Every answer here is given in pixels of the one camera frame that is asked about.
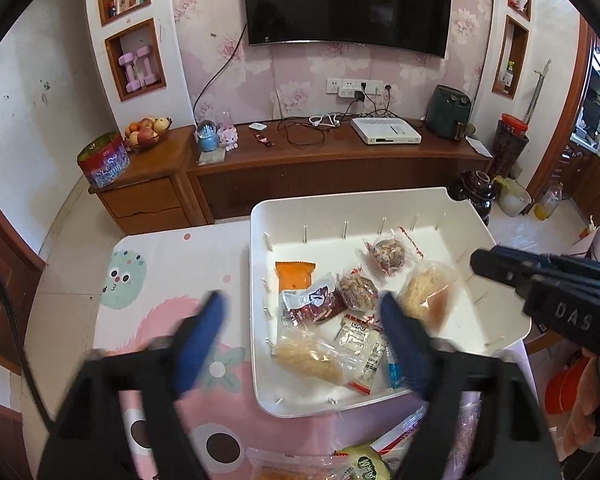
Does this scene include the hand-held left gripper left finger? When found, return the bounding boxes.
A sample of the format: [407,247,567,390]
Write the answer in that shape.
[37,290,228,480]

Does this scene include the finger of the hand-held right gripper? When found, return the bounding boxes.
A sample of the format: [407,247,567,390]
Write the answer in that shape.
[470,249,546,286]
[497,246,600,288]

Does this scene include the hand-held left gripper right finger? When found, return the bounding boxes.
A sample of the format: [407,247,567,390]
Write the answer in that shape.
[377,292,563,480]

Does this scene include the blue snack packet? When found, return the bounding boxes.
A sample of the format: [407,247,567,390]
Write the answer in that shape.
[386,349,405,390]

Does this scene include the white red label packet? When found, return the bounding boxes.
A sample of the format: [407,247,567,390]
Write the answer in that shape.
[332,311,390,395]

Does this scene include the yellow crisp cake packet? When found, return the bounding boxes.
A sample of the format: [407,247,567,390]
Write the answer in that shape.
[396,259,460,333]

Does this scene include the clear nut mix packet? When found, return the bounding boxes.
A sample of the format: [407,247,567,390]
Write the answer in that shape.
[337,269,379,311]

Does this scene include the clear red trim packet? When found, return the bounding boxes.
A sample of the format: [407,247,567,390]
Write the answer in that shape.
[362,226,425,277]

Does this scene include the dark red brown packet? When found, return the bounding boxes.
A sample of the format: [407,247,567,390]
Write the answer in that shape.
[279,272,350,330]

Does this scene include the pale rice puff packet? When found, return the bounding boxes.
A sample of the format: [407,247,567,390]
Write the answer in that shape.
[272,335,363,387]

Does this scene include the orange white snack packet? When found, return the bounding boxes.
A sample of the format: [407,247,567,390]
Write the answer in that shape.
[274,261,317,296]

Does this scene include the white plastic bin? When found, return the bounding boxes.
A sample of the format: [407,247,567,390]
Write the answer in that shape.
[250,186,533,418]

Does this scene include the pink cartoon tablecloth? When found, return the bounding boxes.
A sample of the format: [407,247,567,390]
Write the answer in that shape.
[95,220,536,480]

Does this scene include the white bucket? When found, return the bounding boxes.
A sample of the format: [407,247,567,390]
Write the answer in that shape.
[497,182,532,217]

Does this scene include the brown ceramic jar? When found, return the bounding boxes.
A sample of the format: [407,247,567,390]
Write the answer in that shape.
[450,170,496,226]

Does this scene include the yellow oil bottle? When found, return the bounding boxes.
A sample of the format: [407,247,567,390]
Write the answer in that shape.
[534,182,566,221]

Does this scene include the red plastic stool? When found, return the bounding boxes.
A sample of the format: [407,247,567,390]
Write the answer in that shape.
[545,360,588,416]

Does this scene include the wooden glass cabinet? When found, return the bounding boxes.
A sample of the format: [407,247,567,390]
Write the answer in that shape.
[555,35,600,226]

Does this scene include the white orange print packet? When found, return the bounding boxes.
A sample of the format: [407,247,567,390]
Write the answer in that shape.
[369,405,428,466]

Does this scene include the orange cloth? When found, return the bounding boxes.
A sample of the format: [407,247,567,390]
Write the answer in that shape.
[560,350,600,461]

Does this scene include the clear white candy packet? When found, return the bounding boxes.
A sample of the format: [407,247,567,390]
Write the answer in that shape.
[455,392,483,466]

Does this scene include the red lid jar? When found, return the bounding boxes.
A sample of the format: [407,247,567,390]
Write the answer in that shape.
[494,113,530,178]

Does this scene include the green snack packet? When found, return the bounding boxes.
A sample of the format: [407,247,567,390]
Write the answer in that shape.
[337,441,393,480]

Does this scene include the small wooden drawer cabinet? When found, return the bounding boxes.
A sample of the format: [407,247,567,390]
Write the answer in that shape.
[88,132,216,236]

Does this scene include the yellow pastry tray packet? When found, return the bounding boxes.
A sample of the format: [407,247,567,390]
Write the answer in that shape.
[245,447,353,480]

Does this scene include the dark green air fryer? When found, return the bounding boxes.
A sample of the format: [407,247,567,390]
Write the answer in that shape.
[425,85,472,141]

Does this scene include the white set-top box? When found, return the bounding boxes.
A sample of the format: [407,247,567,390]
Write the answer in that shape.
[351,116,423,146]

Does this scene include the metal stick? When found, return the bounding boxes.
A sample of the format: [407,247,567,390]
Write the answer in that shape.
[527,59,552,126]

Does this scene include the long wooden television cabinet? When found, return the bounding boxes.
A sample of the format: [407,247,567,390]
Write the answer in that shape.
[186,117,494,226]

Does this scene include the blue snow globe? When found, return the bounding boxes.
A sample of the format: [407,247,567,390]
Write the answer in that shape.
[195,120,220,153]

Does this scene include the red round tin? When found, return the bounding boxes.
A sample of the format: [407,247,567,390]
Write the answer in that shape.
[76,131,132,188]

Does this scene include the pink bunny toy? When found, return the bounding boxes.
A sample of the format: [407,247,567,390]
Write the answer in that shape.
[219,112,239,151]

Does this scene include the fruit basket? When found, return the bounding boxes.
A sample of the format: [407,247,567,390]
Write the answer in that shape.
[124,116,173,153]

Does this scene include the brown wooden door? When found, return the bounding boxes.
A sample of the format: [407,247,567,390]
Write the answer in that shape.
[0,177,48,376]

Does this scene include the pink dumbbell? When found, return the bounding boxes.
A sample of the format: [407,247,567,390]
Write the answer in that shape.
[119,52,141,86]
[136,47,158,83]

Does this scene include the black flat television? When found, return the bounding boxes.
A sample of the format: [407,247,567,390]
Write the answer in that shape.
[242,0,453,58]

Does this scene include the thick black cable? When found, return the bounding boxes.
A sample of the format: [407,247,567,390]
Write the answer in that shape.
[0,250,56,426]

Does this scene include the black cable loop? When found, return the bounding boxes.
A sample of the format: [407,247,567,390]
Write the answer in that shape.
[277,120,331,148]

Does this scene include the white wall socket row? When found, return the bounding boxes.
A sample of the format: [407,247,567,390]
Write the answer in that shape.
[326,78,385,98]

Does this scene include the black television cable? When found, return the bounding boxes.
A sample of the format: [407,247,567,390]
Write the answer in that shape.
[192,22,248,128]

